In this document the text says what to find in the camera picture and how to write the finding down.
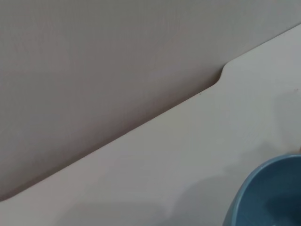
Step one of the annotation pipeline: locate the blue bowl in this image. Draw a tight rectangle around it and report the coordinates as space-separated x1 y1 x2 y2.
222 154 301 226

